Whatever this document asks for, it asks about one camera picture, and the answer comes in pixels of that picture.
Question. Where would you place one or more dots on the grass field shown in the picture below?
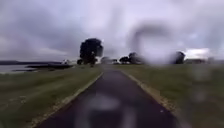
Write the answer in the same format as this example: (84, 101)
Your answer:
(186, 86)
(36, 90)

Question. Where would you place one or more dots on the large dark tree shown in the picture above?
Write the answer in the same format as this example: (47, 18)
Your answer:
(90, 49)

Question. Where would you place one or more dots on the dark asphalt path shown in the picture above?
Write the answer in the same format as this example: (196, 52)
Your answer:
(113, 90)

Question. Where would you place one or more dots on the pale path edge strip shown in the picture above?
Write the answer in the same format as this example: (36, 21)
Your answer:
(66, 101)
(151, 93)

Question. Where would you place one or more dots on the dark trees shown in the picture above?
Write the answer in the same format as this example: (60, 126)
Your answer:
(131, 59)

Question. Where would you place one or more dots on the building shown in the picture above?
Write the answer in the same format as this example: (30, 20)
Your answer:
(195, 61)

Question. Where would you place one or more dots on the grey water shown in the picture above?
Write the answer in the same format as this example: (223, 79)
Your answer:
(11, 68)

